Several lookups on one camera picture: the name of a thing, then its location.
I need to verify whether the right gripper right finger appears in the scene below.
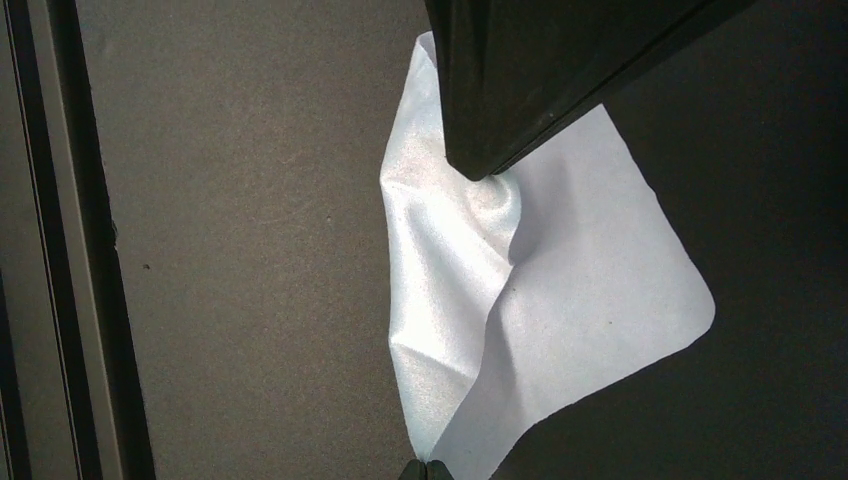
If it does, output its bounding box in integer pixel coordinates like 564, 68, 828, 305
427, 460, 454, 480

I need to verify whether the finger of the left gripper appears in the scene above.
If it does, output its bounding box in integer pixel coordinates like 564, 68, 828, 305
426, 0, 746, 181

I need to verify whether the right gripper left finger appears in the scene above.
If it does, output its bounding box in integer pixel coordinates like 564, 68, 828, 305
398, 459, 428, 480

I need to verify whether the light blue cleaning cloth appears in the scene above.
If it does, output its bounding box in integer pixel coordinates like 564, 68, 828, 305
379, 33, 715, 479

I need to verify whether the black aluminium frame rail front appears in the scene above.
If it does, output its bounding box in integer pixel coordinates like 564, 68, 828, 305
1, 1, 155, 479

